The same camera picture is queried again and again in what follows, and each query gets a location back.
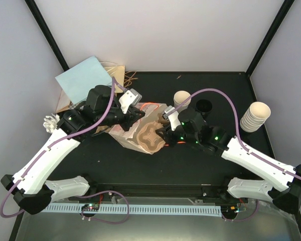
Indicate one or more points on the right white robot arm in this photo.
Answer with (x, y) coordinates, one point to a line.
(279, 184)

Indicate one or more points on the cream bear paper bag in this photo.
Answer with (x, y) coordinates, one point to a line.
(128, 139)

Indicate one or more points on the brown kraft paper bag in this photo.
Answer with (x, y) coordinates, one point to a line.
(117, 71)

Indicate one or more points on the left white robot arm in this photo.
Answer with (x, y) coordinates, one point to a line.
(30, 187)

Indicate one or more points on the white plastic cutlery bunch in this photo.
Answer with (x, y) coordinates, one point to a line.
(50, 122)

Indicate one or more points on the cardboard cup carrier tray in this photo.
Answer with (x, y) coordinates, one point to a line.
(148, 139)

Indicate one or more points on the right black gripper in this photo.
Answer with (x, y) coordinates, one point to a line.
(168, 137)

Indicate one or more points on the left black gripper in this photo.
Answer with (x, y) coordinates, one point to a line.
(133, 117)

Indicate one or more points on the light blue paper bag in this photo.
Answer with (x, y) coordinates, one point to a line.
(78, 80)

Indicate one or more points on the stack of white cups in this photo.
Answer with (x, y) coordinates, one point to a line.
(255, 117)

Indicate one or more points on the black paper coffee cup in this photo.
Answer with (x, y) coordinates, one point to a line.
(204, 107)

